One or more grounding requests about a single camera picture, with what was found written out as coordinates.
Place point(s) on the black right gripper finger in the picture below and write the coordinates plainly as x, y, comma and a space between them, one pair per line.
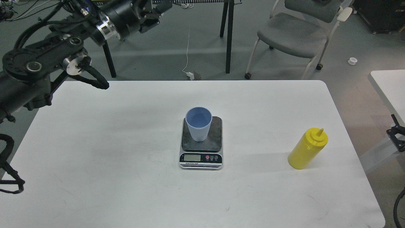
392, 134

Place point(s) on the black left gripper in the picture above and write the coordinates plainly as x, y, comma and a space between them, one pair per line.
121, 18

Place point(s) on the yellow squeeze bottle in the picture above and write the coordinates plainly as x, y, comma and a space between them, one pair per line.
310, 144

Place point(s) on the blue ribbed plastic cup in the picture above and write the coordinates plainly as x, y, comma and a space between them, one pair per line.
198, 120

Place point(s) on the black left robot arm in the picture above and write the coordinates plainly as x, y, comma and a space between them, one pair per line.
52, 50

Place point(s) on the digital kitchen scale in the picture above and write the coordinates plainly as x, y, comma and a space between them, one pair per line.
204, 155

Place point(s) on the white side table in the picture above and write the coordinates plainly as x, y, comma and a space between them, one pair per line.
390, 86

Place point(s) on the black trestle table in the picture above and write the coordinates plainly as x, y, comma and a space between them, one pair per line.
227, 17

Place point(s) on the small white plastic spool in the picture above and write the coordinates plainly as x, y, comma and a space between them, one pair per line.
352, 61

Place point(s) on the dark cabinet corner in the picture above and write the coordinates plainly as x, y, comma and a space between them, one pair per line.
381, 16

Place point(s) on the grey office chair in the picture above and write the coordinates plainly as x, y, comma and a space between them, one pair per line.
300, 37

